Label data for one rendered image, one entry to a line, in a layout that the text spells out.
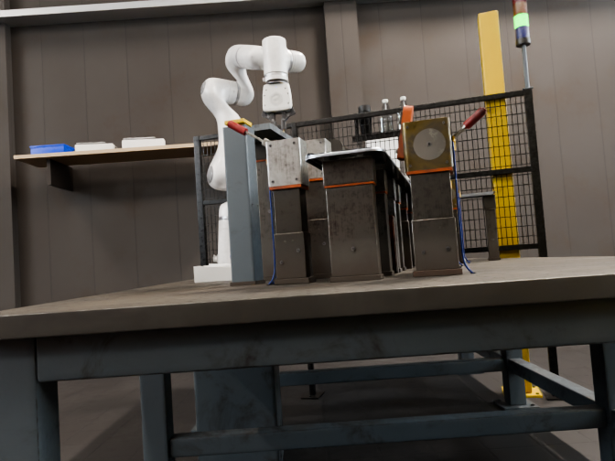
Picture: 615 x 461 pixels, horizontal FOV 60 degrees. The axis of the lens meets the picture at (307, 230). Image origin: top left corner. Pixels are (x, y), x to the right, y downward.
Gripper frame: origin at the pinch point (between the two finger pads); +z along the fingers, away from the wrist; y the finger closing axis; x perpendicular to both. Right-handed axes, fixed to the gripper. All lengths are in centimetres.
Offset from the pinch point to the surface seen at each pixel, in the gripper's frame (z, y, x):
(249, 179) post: 23.9, -3.0, -40.4
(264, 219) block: 33.0, -4.1, -15.6
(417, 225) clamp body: 40, 40, -58
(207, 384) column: 91, -35, 11
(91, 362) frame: 62, -20, -97
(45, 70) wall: -145, -262, 281
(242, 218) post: 34, -6, -41
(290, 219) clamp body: 37, 9, -52
